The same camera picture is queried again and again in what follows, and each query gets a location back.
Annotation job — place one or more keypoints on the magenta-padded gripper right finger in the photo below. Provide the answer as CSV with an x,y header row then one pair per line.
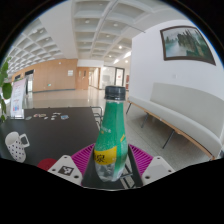
x,y
156,168

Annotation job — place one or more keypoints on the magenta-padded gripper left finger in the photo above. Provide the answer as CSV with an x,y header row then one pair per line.
x,y
65,168

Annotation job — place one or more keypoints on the green plastic drink bottle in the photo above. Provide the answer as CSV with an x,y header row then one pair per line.
x,y
111,133

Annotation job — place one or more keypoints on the flat round red coaster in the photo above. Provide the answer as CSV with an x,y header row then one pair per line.
x,y
46,164

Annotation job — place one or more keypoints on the white polka-dot mug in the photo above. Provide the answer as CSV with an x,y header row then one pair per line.
x,y
16,146

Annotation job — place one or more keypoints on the colourful round badge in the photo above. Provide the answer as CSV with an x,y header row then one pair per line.
x,y
36,115
43,115

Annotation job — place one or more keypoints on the green round badge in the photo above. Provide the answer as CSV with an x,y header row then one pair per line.
x,y
28,118

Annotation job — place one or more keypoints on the long white bench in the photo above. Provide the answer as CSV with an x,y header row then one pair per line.
x,y
186,113

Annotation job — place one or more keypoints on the clear acrylic sign stand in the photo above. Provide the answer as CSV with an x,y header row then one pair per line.
x,y
18,98

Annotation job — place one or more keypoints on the potted green leafy plant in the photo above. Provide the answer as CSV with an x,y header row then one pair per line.
x,y
6,90

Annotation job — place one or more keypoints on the framed landscape painting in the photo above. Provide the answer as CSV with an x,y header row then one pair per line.
x,y
186,43

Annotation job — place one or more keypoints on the recessed ceiling lights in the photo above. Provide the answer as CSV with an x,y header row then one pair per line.
x,y
115,25

